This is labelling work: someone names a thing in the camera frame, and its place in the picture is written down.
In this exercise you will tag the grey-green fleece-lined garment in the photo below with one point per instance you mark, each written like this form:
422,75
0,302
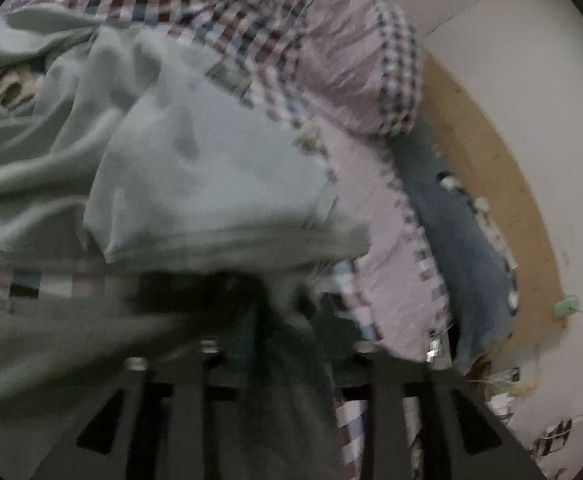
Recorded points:
196,175

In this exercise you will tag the yellow-brown wooden board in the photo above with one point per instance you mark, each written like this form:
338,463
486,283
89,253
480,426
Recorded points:
496,160

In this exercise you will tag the checked bed sheet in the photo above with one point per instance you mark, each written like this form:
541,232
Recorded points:
56,285

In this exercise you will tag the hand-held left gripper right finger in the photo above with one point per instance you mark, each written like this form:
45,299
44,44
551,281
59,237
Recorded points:
339,350

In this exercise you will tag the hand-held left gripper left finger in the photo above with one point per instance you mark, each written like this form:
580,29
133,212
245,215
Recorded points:
241,350

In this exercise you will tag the small green object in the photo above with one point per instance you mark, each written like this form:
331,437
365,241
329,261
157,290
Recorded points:
567,306

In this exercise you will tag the pink checked patchwork quilt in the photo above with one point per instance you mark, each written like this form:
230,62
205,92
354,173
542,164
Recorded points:
346,60

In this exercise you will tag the beige striped cloth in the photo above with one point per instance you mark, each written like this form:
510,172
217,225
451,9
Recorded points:
11,87

